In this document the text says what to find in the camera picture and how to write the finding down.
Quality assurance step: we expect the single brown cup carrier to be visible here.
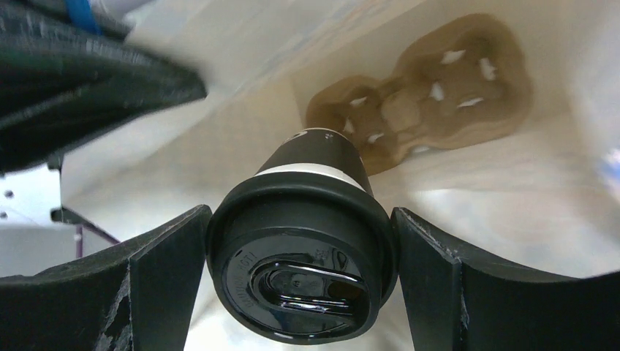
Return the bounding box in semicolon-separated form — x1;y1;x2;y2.
304;13;533;175

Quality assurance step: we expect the white paper coffee cup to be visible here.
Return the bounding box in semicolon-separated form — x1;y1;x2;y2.
255;128;373;195

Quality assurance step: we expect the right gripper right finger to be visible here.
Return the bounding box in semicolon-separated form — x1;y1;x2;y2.
391;208;619;350

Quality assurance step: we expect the blue checkered paper bag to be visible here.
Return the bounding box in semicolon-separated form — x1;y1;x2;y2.
60;0;620;351

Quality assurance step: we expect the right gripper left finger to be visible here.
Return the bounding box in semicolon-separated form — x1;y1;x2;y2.
1;205;211;350

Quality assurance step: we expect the black cup lid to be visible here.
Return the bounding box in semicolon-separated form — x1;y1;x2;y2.
206;172;398;345

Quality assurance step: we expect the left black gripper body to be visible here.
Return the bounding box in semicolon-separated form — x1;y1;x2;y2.
1;1;208;173

